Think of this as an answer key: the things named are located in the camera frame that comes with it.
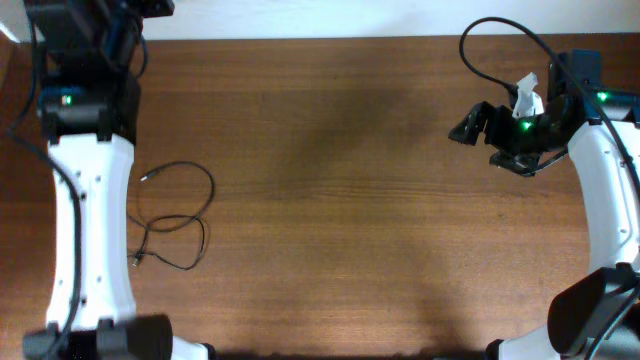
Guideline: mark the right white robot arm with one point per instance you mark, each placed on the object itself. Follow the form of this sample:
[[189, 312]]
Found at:
[[598, 129]]

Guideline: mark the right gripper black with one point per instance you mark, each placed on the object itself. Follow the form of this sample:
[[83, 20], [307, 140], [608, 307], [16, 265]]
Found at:
[[499, 116]]

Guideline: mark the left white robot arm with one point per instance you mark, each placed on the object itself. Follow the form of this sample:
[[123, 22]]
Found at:
[[87, 100]]

